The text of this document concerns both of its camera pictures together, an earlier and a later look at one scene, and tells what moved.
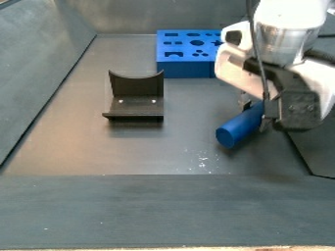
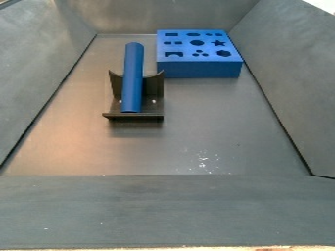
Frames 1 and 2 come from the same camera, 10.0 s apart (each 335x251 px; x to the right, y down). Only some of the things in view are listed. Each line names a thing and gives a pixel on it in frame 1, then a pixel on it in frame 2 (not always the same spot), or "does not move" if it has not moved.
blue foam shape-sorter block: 186,53 does not move
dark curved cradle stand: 138,98 does not move
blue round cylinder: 231,134 -> 133,77
